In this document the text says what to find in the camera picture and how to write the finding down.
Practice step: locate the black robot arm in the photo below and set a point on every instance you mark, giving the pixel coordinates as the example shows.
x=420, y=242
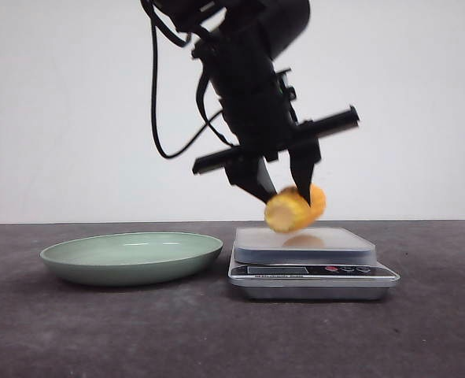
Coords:
x=278, y=23

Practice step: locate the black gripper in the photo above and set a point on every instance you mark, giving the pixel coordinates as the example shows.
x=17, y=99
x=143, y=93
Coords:
x=256, y=105

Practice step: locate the yellow corn cob piece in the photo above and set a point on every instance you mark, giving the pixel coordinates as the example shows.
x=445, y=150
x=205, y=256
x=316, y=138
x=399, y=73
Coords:
x=288, y=211

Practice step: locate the silver digital kitchen scale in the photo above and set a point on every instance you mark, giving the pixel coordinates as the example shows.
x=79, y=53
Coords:
x=322, y=263

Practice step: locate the green round plate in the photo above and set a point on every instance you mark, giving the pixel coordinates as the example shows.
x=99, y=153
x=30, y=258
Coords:
x=131, y=259

